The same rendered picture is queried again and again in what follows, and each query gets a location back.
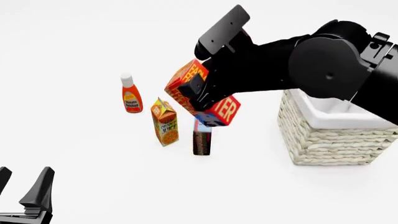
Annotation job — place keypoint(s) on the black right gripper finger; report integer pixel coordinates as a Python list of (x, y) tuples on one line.
[(192, 89)]

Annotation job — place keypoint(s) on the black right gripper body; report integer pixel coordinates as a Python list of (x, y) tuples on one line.
[(222, 84)]

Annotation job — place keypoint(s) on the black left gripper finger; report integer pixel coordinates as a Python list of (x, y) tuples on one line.
[(38, 193), (4, 177)]

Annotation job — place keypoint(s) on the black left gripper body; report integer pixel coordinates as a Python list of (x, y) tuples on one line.
[(21, 218)]

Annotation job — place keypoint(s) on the red and orange butter box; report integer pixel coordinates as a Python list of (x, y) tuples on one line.
[(225, 112)]

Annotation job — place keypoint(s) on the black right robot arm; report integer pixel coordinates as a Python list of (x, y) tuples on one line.
[(323, 67)]

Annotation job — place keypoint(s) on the woven basket with white lining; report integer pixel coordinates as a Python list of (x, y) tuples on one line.
[(326, 144)]

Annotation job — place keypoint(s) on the orange juice carton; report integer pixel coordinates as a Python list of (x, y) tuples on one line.
[(166, 126)]

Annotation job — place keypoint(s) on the dark brown box blue top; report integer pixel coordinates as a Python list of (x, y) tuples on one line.
[(202, 142)]

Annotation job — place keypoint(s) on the flat black plate on stalk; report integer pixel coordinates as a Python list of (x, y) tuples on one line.
[(224, 30)]

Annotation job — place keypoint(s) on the red ketchup bottle white cap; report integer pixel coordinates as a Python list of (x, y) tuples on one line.
[(132, 98)]

